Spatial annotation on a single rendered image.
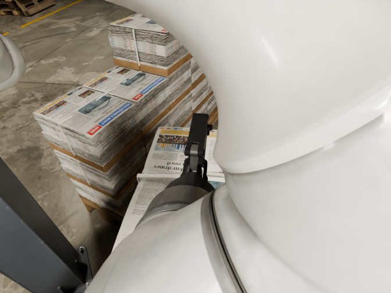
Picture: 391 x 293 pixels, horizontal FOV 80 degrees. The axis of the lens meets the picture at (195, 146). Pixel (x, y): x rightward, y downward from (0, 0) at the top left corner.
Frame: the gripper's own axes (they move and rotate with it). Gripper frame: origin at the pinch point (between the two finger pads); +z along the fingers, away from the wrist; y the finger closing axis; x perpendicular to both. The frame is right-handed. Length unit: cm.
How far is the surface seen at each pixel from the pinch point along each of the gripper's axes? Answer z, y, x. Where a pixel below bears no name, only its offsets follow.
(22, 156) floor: 133, 56, -163
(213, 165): 8.2, 3.9, 2.5
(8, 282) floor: 50, 98, -106
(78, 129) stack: 47, 7, -54
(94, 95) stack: 70, -5, -59
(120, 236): -9.3, 12.4, -12.9
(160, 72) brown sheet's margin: 91, -18, -31
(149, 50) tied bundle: 88, -29, -36
